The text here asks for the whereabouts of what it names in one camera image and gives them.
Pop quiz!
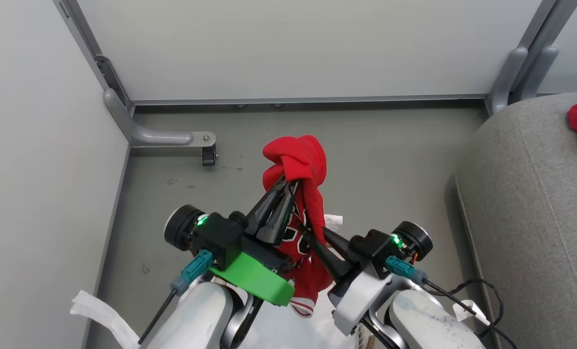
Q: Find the grey fabric sofa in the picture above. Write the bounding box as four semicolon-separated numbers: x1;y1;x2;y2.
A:
446;91;577;349

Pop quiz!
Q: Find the left arm cable teal connector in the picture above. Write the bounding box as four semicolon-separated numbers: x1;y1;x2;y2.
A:
138;250;214;346

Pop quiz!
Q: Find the long white strap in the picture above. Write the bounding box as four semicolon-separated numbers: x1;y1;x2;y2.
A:
70;290;141;349

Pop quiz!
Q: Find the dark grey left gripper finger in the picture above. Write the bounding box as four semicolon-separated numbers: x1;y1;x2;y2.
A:
244;177;288;236
257;182;299;244

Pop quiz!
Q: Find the grey rounded partition foot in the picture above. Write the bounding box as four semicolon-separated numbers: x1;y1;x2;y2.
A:
487;47;529;116
514;45;560;102

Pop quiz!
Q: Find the right arm cable teal connector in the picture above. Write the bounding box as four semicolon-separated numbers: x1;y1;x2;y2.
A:
385;256;518;349

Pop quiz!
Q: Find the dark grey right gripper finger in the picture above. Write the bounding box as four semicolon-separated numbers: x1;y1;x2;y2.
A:
323;227;353;253
309;238;354;285

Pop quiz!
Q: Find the grey double partition post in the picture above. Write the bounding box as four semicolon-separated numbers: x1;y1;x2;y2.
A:
516;0;577;97

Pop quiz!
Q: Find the grey curved partition foot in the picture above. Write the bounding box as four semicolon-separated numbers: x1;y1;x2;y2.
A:
103;88;217;147

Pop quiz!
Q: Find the red jersey black white print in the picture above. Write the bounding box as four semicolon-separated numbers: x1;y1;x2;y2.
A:
262;135;335;318

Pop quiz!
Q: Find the arm cable teal connector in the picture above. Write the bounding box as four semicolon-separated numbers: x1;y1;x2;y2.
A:
385;256;518;349
138;250;214;346

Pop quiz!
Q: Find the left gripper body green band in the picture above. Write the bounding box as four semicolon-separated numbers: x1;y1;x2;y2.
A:
164;204;296;307

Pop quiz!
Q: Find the grey slanted partition post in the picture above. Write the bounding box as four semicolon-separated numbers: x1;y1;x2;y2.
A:
53;0;134;114

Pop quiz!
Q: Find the small white cable tag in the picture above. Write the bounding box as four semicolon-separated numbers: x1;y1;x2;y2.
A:
452;300;491;326

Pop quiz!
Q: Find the grey partition bottom rail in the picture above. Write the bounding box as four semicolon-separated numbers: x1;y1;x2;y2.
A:
131;94;488;106

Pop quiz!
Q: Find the black partition hinge bracket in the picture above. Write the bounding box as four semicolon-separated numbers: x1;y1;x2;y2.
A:
95;55;127;105

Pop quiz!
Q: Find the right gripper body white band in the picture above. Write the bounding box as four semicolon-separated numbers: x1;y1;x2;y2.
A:
328;221;433;336

